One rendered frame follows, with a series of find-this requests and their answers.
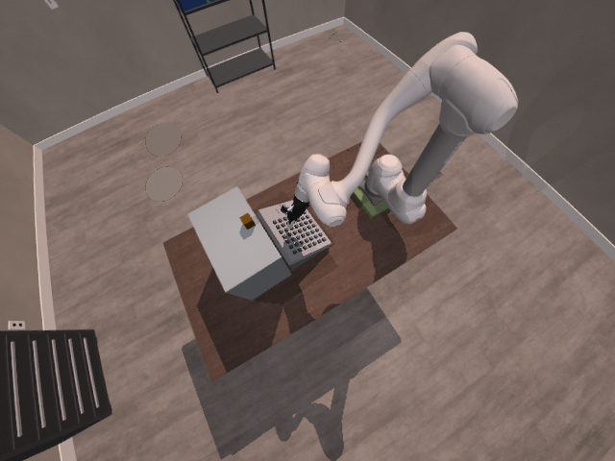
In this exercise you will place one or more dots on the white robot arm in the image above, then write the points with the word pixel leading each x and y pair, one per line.
pixel 476 97

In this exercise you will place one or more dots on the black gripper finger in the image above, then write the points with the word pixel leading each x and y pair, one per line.
pixel 291 216
pixel 298 215

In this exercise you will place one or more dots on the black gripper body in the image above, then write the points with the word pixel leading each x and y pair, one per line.
pixel 297 203

